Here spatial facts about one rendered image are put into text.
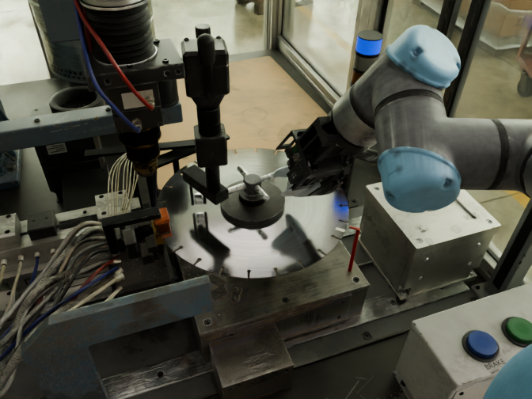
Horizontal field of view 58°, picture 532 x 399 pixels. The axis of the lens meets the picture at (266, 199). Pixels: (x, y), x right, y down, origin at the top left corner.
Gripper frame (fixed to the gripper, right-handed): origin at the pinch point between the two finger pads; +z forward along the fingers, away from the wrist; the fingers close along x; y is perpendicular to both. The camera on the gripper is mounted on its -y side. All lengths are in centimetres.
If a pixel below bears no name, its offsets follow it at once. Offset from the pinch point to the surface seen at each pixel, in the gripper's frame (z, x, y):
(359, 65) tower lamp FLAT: -8.3, -18.5, -17.6
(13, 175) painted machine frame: 55, -36, 37
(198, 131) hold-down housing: -7.9, -7.9, 17.9
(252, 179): 1.2, -3.2, 6.6
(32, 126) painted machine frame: 15.8, -24.9, 35.4
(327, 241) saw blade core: -2.0, 10.4, -0.5
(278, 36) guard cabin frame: 54, -80, -58
